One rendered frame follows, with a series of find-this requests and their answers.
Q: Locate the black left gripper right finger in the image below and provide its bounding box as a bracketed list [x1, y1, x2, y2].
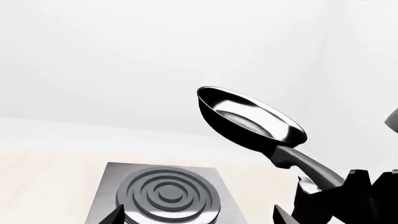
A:
[273, 203, 302, 224]

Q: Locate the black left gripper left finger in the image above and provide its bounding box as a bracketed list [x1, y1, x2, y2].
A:
[97, 203, 126, 224]

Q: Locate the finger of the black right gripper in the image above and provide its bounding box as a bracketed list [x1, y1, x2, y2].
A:
[293, 175, 335, 224]
[335, 169, 374, 224]

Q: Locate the black frying pan grey handle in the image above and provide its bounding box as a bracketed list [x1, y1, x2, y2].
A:
[197, 85, 346, 189]

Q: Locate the silver stove with spiral burner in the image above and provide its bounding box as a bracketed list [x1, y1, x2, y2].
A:
[84, 161, 249, 224]

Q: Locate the grey rounded object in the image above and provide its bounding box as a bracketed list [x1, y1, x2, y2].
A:
[384, 108, 398, 134]

